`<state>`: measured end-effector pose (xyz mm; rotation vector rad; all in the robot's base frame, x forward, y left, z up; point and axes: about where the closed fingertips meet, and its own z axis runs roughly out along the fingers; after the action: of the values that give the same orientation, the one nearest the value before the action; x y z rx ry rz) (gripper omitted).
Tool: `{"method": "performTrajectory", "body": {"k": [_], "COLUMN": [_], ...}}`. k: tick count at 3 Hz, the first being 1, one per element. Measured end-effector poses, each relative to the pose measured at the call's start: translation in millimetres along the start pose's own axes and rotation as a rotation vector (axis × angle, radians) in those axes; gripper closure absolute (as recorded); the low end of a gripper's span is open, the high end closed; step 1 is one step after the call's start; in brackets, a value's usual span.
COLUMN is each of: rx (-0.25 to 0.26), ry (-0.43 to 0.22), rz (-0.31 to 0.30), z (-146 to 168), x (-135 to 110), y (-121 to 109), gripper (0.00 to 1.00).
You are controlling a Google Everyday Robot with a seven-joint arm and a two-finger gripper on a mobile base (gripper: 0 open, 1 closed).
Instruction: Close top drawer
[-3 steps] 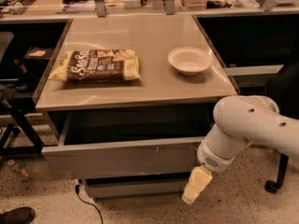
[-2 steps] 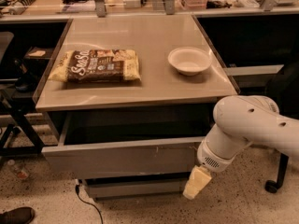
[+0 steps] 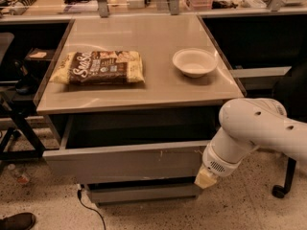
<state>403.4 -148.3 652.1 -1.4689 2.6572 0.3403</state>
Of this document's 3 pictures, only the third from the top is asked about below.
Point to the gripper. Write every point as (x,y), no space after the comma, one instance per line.
(215,162)

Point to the grey top drawer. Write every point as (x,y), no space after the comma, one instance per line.
(107,149)

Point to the grey drawer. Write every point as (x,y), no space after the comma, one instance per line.
(142,193)
(107,149)

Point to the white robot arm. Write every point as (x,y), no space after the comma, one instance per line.
(247,125)

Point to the grey bottom drawer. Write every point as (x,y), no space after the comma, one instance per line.
(142,193)

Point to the grey drawer cabinet desk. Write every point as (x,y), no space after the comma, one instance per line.
(157,39)

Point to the grey metal shelf right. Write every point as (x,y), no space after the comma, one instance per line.
(260,78)

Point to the white paper bowl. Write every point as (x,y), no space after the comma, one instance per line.
(194,62)

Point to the black office chair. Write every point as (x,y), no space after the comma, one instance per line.
(291,91)

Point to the brown yellow snack bag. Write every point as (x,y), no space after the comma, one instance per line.
(99,67)

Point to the plastic bottle on floor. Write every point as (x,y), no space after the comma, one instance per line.
(18,174)

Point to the black shoe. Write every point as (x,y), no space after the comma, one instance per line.
(21,221)

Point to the black desk frame left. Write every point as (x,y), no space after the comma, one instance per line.
(20,126)

